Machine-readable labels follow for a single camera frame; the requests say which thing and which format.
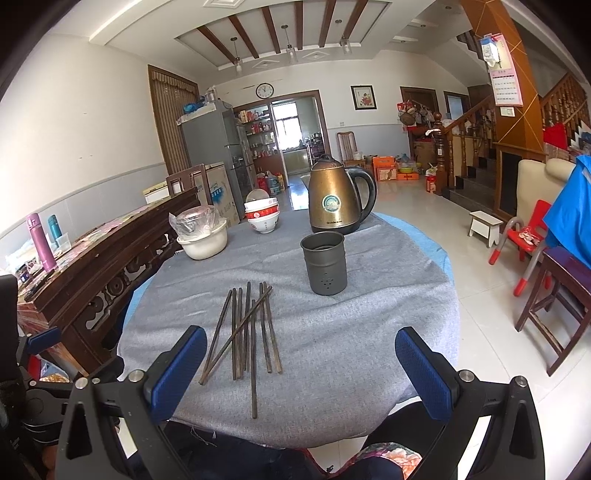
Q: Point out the small white stool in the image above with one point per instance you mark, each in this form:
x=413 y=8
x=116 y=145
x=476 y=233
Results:
x=485 y=225

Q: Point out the wooden chair by wall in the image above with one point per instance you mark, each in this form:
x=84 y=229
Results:
x=350 y=154

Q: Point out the wooden stair railing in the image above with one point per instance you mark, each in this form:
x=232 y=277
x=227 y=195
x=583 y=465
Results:
x=460 y=144

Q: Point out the white bowl with plastic bag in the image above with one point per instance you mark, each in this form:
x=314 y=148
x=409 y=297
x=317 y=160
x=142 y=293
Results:
x=201 y=231

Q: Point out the dark wooden chair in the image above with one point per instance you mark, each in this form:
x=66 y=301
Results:
x=564 y=279

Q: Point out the orange cardboard box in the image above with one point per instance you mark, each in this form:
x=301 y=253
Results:
x=385 y=168

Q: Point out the blue cloth on chair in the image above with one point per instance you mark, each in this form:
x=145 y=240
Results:
x=569 y=219

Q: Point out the grey refrigerator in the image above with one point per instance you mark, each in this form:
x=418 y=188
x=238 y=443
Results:
x=212 y=134

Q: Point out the bronze electric kettle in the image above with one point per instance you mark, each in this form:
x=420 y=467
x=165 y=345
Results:
x=340 y=198

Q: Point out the white appliance cardboard box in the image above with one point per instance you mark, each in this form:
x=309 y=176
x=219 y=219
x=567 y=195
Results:
x=220 y=190

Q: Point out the stacked red white bowls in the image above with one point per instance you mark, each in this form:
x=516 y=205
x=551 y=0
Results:
x=261 y=211

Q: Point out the grey tablecloth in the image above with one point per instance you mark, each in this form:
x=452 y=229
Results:
x=340 y=377

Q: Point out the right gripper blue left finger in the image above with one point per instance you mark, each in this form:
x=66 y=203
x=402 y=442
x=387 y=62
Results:
x=172 y=372

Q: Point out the dark grey utensil holder cup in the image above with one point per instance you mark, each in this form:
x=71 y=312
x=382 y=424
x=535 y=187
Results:
x=325 y=259

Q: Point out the brown window curtain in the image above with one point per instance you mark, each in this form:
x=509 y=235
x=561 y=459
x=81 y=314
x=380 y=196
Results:
x=169 y=94

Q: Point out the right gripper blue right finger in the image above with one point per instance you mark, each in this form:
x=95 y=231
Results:
x=432 y=376

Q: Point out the cream sofa armchair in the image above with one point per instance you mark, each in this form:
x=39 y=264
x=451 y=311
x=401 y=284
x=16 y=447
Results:
x=540 y=181

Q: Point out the pink thermos bottle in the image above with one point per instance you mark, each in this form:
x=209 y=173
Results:
x=41 y=244

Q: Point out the dark wooden chopstick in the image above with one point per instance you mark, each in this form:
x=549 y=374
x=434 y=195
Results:
x=252 y=326
x=273 y=340
x=246 y=331
x=212 y=346
x=266 y=341
x=217 y=357
x=234 y=321
x=239 y=341

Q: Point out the teal thermos bottle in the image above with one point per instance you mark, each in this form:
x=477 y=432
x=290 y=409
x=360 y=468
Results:
x=54 y=229

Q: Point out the framed wall picture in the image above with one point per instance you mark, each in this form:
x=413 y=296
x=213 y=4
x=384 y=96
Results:
x=364 y=97

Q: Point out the pink wall calendar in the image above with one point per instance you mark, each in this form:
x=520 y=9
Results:
x=502 y=71

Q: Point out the red child chair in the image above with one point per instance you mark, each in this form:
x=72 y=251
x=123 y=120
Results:
x=530 y=239

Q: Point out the round wall clock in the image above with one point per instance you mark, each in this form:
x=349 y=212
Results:
x=264 y=90

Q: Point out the dark carved wooden sideboard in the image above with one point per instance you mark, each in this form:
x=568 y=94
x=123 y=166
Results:
x=85 y=298

